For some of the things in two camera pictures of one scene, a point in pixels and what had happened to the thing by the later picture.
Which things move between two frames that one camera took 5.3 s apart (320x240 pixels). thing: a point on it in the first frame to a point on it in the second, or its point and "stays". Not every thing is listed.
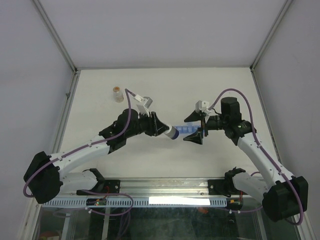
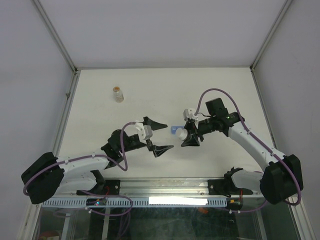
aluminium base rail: (169, 188) stays
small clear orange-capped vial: (119, 96) stays
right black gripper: (196, 137) to (192, 130)
